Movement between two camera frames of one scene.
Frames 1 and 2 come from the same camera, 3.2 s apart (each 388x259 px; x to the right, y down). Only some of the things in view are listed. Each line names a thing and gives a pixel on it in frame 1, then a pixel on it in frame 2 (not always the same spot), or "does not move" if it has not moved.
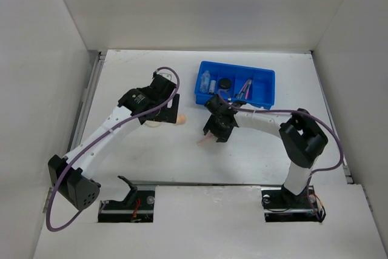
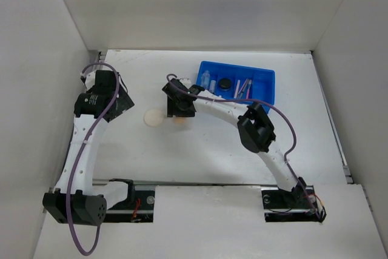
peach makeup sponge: (181, 119) does not move
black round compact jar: (225, 83) does not move
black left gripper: (168, 114) → (123, 102)
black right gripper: (223, 135) → (172, 110)
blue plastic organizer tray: (253, 85) does not move
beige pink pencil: (207, 139) → (237, 88)
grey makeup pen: (244, 89) does not move
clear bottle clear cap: (205, 82) does not move
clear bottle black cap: (212, 88) does not move
